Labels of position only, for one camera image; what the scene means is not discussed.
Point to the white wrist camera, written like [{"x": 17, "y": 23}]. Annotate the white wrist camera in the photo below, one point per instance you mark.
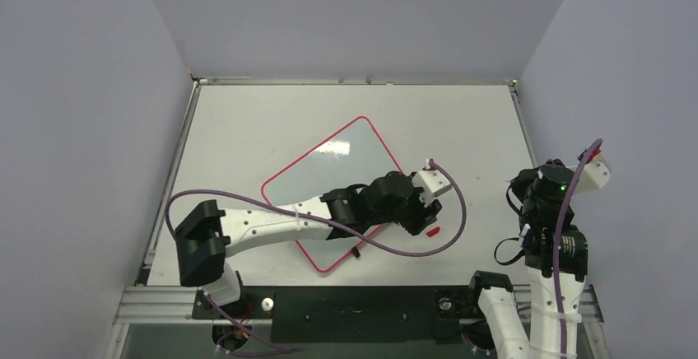
[
  {"x": 595, "y": 175},
  {"x": 430, "y": 183}
]

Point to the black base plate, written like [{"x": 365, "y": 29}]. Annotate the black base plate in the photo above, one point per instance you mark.
[{"x": 389, "y": 314}]

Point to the red marker cap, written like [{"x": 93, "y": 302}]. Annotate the red marker cap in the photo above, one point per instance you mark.
[{"x": 433, "y": 231}]

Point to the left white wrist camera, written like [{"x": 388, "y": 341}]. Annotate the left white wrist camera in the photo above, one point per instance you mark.
[{"x": 430, "y": 183}]

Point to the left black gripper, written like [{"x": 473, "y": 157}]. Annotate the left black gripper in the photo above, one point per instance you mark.
[{"x": 422, "y": 214}]

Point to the pink framed whiteboard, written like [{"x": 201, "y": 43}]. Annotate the pink framed whiteboard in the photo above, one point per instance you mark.
[{"x": 354, "y": 154}]

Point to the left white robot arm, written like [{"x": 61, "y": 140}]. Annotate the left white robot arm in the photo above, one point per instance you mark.
[{"x": 209, "y": 235}]

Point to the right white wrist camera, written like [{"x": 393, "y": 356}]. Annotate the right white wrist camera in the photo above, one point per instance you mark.
[{"x": 595, "y": 175}]

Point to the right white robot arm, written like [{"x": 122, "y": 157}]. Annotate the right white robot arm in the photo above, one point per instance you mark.
[{"x": 555, "y": 254}]

